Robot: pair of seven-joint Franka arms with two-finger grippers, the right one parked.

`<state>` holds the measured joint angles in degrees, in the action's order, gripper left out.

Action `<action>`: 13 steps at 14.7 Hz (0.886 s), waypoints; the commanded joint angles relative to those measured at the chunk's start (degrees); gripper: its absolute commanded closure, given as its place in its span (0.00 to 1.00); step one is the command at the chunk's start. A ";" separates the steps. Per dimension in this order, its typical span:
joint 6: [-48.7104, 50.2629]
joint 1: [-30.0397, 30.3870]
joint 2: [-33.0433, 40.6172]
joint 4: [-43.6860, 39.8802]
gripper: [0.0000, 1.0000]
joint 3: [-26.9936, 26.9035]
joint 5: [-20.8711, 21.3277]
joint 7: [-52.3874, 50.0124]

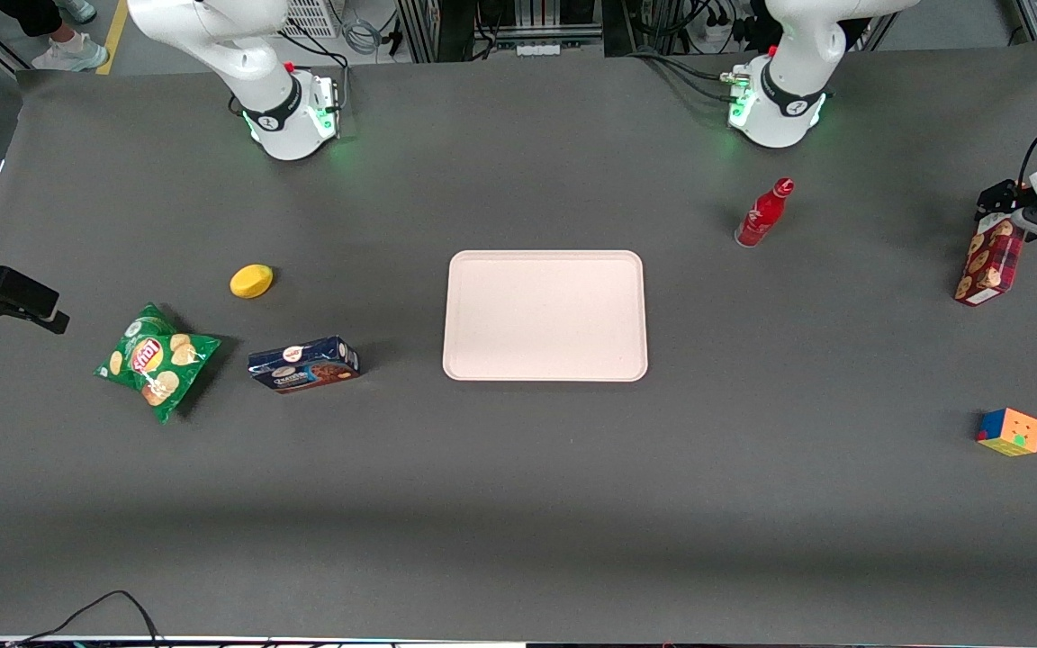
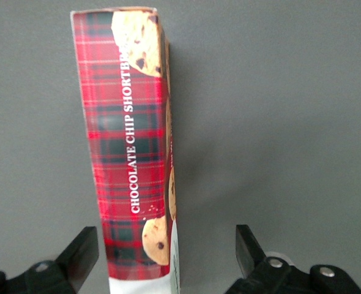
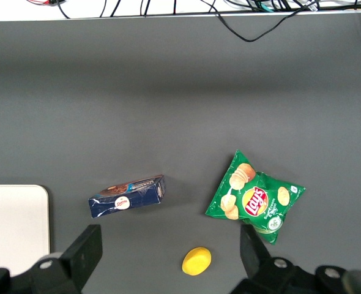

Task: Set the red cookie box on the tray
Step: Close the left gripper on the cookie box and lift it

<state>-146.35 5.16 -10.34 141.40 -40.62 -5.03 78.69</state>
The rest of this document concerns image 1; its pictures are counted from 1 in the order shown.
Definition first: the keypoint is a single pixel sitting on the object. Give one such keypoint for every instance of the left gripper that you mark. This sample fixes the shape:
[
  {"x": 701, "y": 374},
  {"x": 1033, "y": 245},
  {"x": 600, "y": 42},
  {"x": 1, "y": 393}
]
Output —
[{"x": 998, "y": 198}]

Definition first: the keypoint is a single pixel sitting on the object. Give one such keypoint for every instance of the red cookie box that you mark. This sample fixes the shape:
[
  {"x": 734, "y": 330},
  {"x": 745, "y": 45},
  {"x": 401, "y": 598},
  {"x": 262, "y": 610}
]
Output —
[{"x": 988, "y": 265}]

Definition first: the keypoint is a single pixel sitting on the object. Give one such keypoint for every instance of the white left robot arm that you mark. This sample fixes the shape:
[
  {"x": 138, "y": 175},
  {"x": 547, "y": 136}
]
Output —
[{"x": 798, "y": 45}]

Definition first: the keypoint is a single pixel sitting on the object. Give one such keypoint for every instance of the dark blue cookie box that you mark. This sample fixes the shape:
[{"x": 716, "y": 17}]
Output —
[{"x": 304, "y": 364}]

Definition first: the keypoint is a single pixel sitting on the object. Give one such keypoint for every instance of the white perforated box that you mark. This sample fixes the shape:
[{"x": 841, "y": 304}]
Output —
[{"x": 311, "y": 16}]

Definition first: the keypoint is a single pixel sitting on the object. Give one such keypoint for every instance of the beige plastic tray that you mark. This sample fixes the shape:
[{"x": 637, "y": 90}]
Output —
[{"x": 544, "y": 315}]

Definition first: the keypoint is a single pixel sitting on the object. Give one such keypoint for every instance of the green Lays chips bag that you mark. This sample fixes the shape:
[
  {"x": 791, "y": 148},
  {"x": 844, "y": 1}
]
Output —
[{"x": 157, "y": 362}]

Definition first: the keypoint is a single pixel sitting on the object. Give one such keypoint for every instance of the colourful Rubik's cube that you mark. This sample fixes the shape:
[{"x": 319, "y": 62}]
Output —
[{"x": 1010, "y": 432}]

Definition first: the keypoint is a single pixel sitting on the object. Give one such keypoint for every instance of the red bottle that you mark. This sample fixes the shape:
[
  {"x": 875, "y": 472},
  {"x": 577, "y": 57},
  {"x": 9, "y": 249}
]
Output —
[{"x": 761, "y": 220}]

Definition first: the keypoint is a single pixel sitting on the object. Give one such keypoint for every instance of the white sneaker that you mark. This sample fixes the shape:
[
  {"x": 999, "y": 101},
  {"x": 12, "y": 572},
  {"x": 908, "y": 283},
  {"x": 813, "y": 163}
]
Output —
[
  {"x": 68, "y": 56},
  {"x": 77, "y": 9}
]

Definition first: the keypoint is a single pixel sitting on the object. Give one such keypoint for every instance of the yellow plastic lemon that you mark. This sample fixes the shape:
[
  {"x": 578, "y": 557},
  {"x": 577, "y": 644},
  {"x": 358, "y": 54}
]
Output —
[{"x": 251, "y": 281}]

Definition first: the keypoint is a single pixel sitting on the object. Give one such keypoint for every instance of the white power strip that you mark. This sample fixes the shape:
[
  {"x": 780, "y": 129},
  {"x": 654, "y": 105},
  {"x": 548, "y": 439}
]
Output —
[{"x": 539, "y": 49}]

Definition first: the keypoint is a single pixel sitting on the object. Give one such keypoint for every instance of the aluminium frame post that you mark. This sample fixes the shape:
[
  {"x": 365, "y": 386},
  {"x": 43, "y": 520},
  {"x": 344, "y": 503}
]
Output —
[{"x": 418, "y": 27}]

